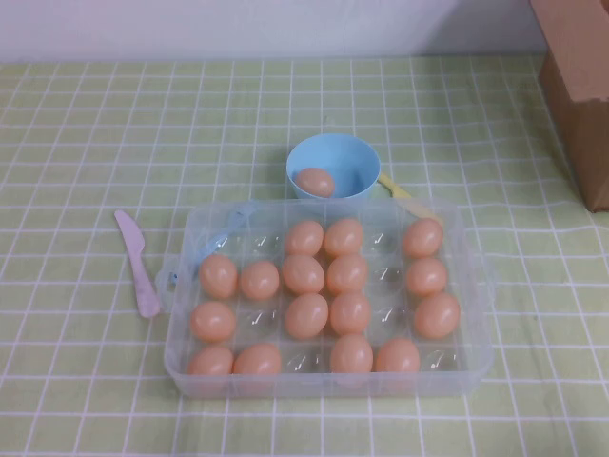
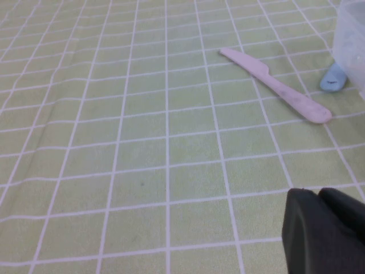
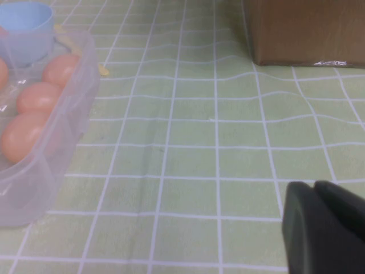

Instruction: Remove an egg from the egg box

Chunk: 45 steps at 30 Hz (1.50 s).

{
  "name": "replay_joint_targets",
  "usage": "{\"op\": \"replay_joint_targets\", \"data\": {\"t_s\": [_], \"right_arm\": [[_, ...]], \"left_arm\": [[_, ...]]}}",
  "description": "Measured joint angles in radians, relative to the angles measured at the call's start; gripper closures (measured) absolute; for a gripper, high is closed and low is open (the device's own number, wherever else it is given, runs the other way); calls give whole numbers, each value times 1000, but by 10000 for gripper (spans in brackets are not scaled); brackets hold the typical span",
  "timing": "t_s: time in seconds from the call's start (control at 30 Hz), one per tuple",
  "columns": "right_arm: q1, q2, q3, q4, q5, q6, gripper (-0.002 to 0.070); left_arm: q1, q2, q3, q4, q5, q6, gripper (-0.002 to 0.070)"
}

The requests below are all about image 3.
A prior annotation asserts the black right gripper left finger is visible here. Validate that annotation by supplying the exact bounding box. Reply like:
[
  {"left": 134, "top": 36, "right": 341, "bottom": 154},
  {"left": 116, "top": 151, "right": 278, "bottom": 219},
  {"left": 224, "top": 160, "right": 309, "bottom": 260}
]
[{"left": 281, "top": 181, "right": 365, "bottom": 274}]

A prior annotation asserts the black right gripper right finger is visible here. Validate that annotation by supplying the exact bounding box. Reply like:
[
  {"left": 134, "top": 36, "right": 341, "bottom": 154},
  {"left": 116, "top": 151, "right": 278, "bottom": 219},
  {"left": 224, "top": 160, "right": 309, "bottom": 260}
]
[{"left": 314, "top": 180, "right": 365, "bottom": 240}]

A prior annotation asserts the brown cardboard box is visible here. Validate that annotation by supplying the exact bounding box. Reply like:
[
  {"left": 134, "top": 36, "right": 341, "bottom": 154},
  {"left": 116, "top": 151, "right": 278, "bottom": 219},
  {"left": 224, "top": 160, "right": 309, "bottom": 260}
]
[{"left": 233, "top": 0, "right": 365, "bottom": 69}]

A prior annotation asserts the transparent plastic egg box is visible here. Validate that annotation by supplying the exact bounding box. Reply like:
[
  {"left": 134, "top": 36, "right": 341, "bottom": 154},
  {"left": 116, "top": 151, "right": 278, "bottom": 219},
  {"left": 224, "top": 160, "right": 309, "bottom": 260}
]
[{"left": 0, "top": 30, "right": 100, "bottom": 229}]

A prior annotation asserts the orange egg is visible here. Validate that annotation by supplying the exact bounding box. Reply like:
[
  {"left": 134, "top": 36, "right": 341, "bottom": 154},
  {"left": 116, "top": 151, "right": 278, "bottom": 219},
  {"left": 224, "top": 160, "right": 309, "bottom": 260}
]
[
  {"left": 1, "top": 111, "right": 52, "bottom": 164},
  {"left": 0, "top": 58, "right": 9, "bottom": 90},
  {"left": 16, "top": 82, "right": 63, "bottom": 114},
  {"left": 42, "top": 54, "right": 81, "bottom": 88}
]

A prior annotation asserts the green checked tablecloth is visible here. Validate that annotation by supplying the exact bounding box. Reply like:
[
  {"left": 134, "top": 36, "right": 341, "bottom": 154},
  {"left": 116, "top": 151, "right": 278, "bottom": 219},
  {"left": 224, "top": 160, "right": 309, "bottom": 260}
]
[{"left": 0, "top": 0, "right": 365, "bottom": 274}]

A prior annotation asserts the yellow plastic knife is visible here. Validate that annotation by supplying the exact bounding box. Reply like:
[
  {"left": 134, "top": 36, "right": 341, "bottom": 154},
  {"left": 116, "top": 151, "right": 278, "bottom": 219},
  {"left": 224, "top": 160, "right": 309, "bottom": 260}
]
[{"left": 53, "top": 24, "right": 110, "bottom": 76}]

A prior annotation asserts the light blue plastic bowl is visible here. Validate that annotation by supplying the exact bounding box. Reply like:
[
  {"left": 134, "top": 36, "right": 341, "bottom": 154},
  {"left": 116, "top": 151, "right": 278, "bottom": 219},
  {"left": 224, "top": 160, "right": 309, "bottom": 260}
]
[{"left": 0, "top": 2, "right": 54, "bottom": 68}]

